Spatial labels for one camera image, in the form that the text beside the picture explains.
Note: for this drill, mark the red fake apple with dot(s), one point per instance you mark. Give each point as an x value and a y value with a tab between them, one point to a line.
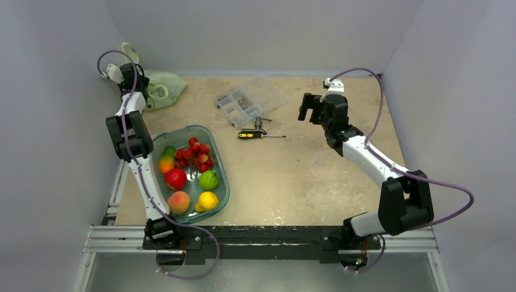
175	179

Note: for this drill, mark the red fake lychee bunch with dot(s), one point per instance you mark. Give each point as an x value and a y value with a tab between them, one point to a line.
197	156

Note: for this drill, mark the yellow fake lemon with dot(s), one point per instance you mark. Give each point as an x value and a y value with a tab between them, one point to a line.
207	201

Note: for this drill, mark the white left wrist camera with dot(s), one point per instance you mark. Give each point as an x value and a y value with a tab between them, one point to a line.
113	73

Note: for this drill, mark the orange fake peach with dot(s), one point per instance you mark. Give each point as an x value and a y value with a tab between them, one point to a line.
179	202

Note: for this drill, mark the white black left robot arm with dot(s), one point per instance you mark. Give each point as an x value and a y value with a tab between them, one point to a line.
133	144

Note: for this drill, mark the teal plastic tray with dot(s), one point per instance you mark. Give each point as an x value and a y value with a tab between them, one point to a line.
178	139

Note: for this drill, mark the green orange fake mango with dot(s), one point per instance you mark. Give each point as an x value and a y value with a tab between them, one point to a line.
167	160

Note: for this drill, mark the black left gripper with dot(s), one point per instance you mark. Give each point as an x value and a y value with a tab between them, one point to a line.
145	81

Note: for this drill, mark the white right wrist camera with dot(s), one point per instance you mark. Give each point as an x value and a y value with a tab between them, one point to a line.
333	87

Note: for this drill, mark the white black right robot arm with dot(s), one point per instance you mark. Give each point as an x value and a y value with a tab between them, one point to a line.
405	198

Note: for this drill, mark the green fake guava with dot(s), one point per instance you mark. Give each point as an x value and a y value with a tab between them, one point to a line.
208	180

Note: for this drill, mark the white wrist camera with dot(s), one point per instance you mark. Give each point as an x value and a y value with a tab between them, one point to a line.
113	73
333	87

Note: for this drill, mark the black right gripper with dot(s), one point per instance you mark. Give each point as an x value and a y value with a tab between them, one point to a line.
313	108

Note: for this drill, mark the clear plastic screw box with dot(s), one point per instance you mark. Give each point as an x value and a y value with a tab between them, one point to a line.
245	102

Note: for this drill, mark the green plastic bag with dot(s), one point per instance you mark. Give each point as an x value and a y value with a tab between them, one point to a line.
164	87

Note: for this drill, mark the yellow black screwdriver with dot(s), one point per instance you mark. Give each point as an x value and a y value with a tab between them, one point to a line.
245	135

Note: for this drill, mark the black aluminium base frame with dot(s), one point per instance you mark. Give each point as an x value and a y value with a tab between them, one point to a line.
279	231

